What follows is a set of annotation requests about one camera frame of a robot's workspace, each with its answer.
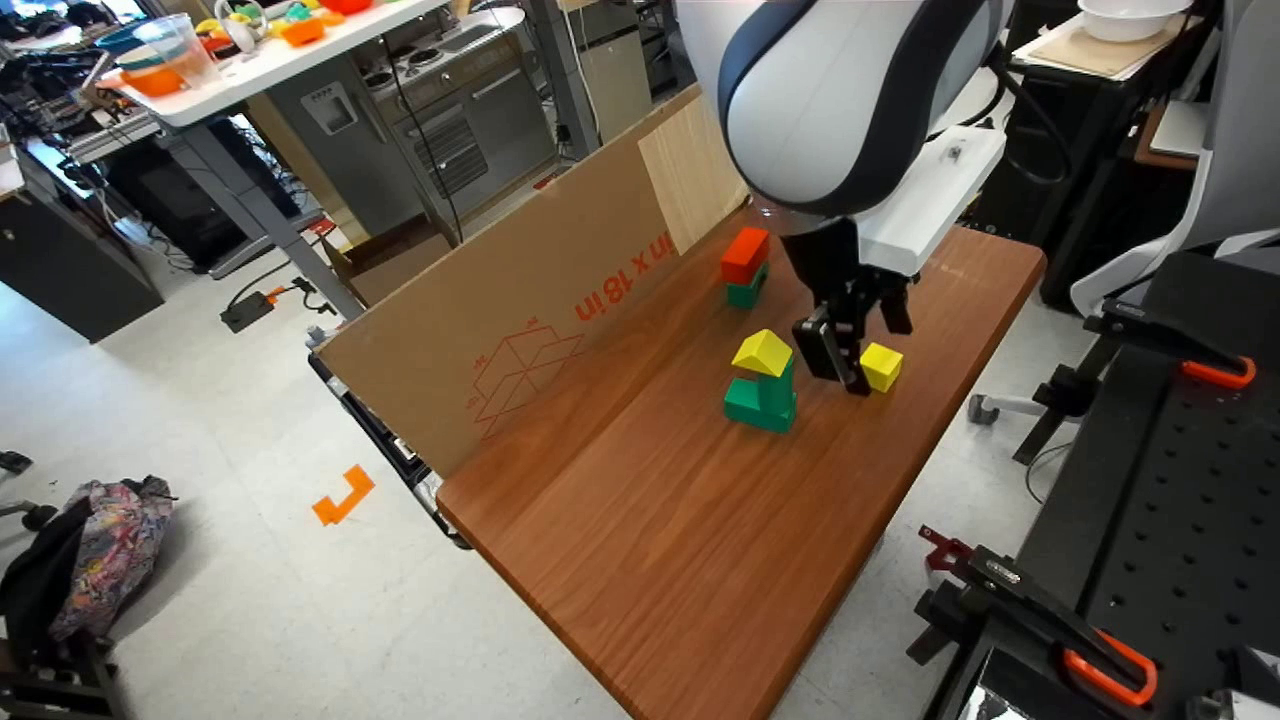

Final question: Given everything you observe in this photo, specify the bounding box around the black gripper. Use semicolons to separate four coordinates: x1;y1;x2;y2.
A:
778;217;920;398

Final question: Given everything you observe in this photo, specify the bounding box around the yellow cube block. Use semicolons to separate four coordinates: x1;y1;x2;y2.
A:
855;341;909;398

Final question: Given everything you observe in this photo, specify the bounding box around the yellow wedge block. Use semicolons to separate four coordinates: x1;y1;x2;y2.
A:
729;324;799;379

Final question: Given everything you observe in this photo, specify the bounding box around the small green block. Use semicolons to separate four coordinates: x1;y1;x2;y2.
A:
720;262;774;310

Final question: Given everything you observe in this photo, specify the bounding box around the large green block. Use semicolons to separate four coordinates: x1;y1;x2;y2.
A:
720;358;799;436

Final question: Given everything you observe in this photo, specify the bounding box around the orange block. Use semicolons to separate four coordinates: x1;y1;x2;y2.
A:
717;222;778;289

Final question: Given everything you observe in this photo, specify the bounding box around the black stand leg with caster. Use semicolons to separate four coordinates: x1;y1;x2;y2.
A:
964;314;1135;471

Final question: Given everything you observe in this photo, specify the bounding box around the light wooden board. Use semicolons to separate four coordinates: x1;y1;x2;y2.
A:
631;89;751;257

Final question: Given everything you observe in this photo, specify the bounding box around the black cabinet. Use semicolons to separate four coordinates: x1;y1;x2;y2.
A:
994;0;1223;314

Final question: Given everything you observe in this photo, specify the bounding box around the beige board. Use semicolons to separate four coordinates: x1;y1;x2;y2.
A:
1013;11;1223;83

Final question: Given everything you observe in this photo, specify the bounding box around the brown cardboard panel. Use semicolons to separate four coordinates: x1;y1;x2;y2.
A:
318;89;751;480

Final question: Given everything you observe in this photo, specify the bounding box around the black perforated breadboard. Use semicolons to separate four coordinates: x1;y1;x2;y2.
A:
932;242;1280;720

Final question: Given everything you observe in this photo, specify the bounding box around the white bowl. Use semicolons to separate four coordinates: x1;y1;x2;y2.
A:
1077;0;1195;49

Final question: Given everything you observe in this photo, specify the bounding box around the gray and white chair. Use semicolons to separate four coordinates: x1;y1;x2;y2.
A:
1066;0;1280;324

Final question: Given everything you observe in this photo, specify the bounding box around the gray toy kitchen cabinet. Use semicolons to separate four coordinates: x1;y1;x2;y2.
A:
255;3;571;253

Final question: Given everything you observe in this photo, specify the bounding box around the open cardboard box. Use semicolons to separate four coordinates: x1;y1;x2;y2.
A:
324;212;457;310

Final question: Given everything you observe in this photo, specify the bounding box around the black power adapter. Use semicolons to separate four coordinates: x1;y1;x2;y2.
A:
215;278;294;336

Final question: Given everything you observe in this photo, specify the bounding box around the orange bowl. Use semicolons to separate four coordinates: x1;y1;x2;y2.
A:
276;11;332;51

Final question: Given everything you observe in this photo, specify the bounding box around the white folding table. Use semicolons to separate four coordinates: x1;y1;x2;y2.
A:
96;0;457;324

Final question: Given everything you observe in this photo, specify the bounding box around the clear plastic container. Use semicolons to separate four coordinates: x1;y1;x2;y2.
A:
111;11;215;98

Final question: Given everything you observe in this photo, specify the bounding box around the patterned backpack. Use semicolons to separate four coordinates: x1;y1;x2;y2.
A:
0;471;186;673

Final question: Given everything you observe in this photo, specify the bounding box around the black cart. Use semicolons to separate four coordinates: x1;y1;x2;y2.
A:
0;117;171;348

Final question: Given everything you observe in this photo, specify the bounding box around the white wrist mount box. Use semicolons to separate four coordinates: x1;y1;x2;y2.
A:
853;120;1013;278

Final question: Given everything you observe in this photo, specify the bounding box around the orange handled black clamp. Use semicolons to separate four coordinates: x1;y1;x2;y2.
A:
911;521;1163;712
1083;295;1261;394

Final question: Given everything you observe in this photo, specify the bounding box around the black table frame rail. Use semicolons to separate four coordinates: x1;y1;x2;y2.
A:
310;348;478;550

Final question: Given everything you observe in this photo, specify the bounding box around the orange floor bracket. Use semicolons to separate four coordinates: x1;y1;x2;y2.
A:
310;458;379;527

